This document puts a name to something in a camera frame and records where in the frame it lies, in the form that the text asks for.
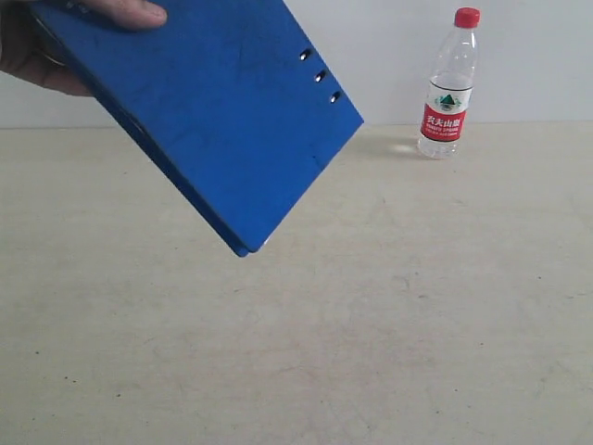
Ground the person's open hand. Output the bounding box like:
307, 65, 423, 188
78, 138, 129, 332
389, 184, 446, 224
0, 0, 169, 98

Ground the blue ring binder notebook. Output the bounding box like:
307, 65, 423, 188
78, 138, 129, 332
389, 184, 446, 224
30, 0, 363, 257

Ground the clear water bottle red cap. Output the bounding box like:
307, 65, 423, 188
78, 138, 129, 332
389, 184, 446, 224
417, 6, 481, 159

